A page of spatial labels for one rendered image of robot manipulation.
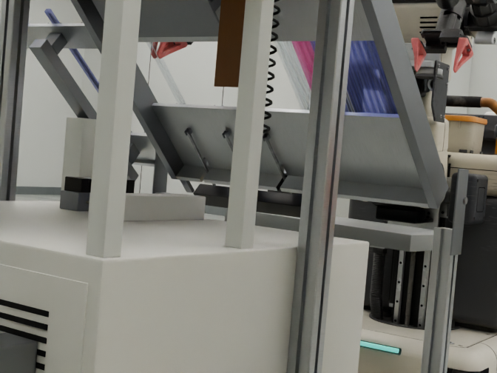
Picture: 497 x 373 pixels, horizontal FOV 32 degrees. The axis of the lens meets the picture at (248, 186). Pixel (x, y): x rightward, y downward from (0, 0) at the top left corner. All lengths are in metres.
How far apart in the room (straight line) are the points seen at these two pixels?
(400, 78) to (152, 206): 0.50
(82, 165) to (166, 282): 1.14
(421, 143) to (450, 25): 0.58
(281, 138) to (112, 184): 0.92
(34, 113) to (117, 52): 10.54
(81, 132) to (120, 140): 1.18
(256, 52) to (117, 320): 0.43
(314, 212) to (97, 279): 0.42
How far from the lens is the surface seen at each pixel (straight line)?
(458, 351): 2.46
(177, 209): 1.63
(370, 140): 1.78
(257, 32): 1.24
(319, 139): 1.33
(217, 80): 1.33
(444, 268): 1.77
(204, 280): 1.16
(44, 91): 11.66
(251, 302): 1.26
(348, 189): 1.88
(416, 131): 1.67
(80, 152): 2.21
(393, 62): 1.57
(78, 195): 1.67
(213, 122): 1.98
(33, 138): 11.57
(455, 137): 2.80
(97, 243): 1.04
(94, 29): 1.93
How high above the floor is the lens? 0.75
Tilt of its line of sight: 2 degrees down
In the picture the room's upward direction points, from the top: 5 degrees clockwise
